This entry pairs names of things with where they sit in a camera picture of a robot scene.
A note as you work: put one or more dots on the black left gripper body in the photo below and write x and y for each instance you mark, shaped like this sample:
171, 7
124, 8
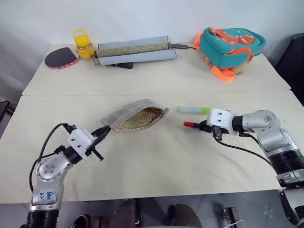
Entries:
93, 142

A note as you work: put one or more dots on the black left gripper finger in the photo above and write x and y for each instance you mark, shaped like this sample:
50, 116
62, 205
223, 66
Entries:
102, 136
102, 130

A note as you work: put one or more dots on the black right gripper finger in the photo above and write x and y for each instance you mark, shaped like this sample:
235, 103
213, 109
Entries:
203, 129
201, 123

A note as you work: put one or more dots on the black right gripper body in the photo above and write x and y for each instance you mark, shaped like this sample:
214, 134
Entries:
217, 133

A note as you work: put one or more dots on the red capped black marker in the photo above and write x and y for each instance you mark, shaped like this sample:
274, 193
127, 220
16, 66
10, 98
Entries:
188, 124

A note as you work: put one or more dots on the white green highlighter pen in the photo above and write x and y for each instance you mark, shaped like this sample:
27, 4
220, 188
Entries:
192, 110

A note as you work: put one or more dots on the woven grey pencil pouch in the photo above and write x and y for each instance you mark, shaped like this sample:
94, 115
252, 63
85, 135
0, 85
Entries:
133, 109

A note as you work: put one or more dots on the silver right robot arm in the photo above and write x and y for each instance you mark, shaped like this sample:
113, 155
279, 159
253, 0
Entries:
273, 137

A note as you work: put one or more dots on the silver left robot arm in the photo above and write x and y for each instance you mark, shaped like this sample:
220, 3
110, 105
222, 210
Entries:
47, 171

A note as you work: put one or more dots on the black pen with red bands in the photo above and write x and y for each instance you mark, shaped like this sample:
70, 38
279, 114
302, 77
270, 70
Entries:
124, 65

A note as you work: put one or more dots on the teal orange dinosaur backpack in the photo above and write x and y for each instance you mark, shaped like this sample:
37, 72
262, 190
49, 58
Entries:
225, 50

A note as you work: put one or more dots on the dark rounded shape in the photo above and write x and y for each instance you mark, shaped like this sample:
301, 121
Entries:
126, 213
185, 216

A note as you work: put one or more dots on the black red table tennis paddle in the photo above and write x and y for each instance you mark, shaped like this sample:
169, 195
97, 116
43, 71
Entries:
58, 58

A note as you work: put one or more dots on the rolled grey bamboo mat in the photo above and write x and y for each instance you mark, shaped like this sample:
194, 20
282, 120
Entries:
133, 48

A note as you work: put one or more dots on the yellow plastic jar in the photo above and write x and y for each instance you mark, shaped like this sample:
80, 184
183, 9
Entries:
83, 42

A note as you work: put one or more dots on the dark chair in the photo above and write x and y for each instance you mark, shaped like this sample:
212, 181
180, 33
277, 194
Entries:
6, 107

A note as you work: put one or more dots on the black cabinet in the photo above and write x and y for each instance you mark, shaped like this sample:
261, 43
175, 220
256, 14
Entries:
292, 66

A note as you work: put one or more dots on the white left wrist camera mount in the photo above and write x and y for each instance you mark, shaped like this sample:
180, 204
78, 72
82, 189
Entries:
79, 141

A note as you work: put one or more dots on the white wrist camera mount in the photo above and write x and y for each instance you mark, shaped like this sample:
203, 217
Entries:
79, 141
219, 117

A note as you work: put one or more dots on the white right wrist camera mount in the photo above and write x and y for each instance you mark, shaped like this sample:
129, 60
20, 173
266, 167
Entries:
219, 117

